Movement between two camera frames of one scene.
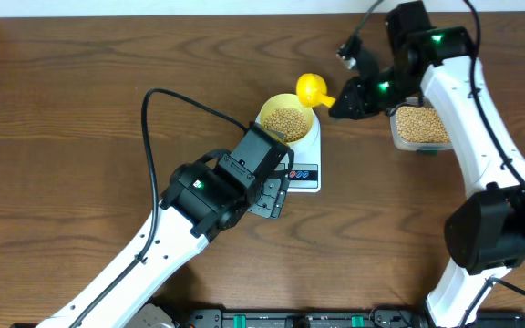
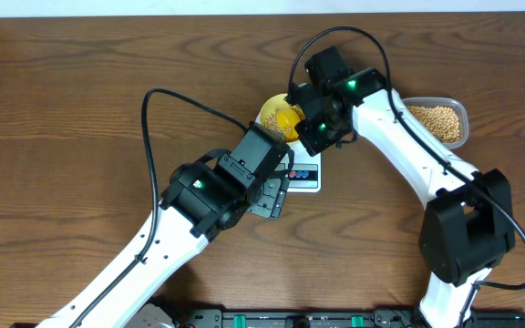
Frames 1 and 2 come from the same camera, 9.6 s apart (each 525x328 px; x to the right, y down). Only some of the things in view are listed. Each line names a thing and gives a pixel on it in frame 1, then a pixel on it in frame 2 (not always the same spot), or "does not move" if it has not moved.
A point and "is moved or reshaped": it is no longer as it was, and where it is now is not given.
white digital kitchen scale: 306,176 does not move
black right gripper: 354,90 -> 313,144
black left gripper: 272,199 does not move
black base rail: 339,318 does not move
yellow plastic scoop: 312,90 is moved or reshaped
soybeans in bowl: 289,121 does not move
